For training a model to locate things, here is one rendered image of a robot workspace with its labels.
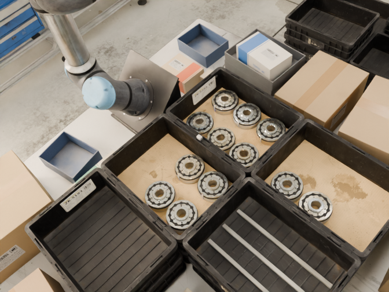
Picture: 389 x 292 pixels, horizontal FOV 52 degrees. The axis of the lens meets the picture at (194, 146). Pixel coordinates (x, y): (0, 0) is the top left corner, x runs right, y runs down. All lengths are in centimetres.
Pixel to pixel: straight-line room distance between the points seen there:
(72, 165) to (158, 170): 43
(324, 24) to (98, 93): 145
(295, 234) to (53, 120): 204
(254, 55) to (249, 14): 170
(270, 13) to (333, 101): 188
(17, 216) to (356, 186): 111
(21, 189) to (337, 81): 120
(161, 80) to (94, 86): 26
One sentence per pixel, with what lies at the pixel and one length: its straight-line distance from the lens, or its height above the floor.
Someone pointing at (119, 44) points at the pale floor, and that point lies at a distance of 326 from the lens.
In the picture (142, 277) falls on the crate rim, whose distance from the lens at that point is 116.
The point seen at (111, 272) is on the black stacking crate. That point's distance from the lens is 130.
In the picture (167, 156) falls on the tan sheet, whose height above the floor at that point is 83.
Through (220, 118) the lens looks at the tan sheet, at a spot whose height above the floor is 83.
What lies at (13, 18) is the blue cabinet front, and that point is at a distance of 297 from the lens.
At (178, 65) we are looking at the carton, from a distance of 181.
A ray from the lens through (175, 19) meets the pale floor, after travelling 336.
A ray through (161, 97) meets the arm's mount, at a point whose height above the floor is 87.
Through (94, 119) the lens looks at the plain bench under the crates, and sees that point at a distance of 181.
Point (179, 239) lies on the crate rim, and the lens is 117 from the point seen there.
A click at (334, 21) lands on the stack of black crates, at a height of 49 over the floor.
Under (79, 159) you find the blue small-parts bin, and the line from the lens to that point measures 170.
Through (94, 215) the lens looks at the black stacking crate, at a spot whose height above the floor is 83.
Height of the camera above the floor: 201
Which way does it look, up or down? 55 degrees down
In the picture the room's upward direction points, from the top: 12 degrees counter-clockwise
